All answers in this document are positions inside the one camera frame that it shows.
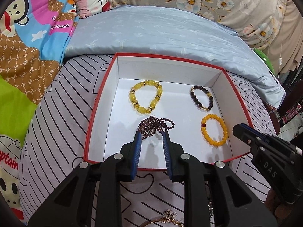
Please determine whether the red cardboard box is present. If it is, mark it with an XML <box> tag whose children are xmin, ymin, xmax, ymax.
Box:
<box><xmin>83</xmin><ymin>53</ymin><xmax>253</xmax><ymax>171</ymax></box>

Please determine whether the grey striped bed sheet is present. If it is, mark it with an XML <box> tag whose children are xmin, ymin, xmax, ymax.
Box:
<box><xmin>19</xmin><ymin>53</ymin><xmax>280</xmax><ymax>227</ymax></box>

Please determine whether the beige curtain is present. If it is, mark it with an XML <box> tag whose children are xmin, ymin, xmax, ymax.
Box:
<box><xmin>263</xmin><ymin>0</ymin><xmax>303</xmax><ymax>76</ymax></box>

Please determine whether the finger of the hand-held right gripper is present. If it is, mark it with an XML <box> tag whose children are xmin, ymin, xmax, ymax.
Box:
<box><xmin>243</xmin><ymin>122</ymin><xmax>269</xmax><ymax>140</ymax></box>
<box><xmin>232</xmin><ymin>123</ymin><xmax>261</xmax><ymax>150</ymax></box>

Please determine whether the orange round bead bracelet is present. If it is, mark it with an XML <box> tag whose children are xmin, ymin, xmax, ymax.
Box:
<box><xmin>201</xmin><ymin>114</ymin><xmax>229</xmax><ymax>147</ymax></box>

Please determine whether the white cord with switch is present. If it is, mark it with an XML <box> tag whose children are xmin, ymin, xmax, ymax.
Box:
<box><xmin>277</xmin><ymin>0</ymin><xmax>284</xmax><ymax>76</ymax></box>

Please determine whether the gold chain bracelet with charm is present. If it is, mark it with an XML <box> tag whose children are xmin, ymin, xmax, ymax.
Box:
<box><xmin>161</xmin><ymin>208</ymin><xmax>184</xmax><ymax>226</ymax></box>

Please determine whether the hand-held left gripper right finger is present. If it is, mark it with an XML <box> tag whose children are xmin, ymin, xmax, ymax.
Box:
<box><xmin>162</xmin><ymin>131</ymin><xmax>277</xmax><ymax>227</ymax></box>

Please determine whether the light blue quilt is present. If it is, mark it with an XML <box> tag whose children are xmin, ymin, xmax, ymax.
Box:
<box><xmin>64</xmin><ymin>5</ymin><xmax>286</xmax><ymax>110</ymax></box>

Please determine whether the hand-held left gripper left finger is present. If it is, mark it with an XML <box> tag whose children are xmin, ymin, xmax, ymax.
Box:
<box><xmin>28</xmin><ymin>131</ymin><xmax>142</xmax><ymax>227</ymax></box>

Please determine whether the green plastic object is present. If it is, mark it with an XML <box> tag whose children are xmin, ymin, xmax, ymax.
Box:
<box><xmin>253</xmin><ymin>48</ymin><xmax>275</xmax><ymax>75</ymax></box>

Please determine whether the cartoon monkey blanket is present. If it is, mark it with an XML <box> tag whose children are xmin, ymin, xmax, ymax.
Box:
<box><xmin>0</xmin><ymin>0</ymin><xmax>78</xmax><ymax>218</ymax></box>

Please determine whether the dark brown bead bracelet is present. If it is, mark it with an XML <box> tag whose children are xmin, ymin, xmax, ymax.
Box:
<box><xmin>190</xmin><ymin>85</ymin><xmax>215</xmax><ymax>112</ymax></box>

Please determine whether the yellow barrel bead bracelet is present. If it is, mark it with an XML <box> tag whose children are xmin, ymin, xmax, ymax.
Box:
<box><xmin>130</xmin><ymin>80</ymin><xmax>163</xmax><ymax>113</ymax></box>

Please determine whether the garnet multi-wrap bead bracelet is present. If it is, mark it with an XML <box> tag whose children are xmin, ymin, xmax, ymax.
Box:
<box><xmin>138</xmin><ymin>115</ymin><xmax>176</xmax><ymax>139</ymax></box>

